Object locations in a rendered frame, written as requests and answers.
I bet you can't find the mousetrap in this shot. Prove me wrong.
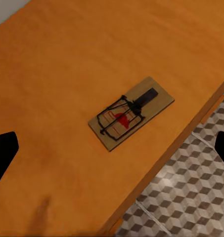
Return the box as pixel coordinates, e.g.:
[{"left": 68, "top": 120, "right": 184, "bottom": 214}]
[{"left": 88, "top": 77, "right": 175, "bottom": 152}]

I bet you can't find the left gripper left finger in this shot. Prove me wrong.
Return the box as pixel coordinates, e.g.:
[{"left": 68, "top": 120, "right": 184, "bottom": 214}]
[{"left": 0, "top": 131, "right": 19, "bottom": 179}]

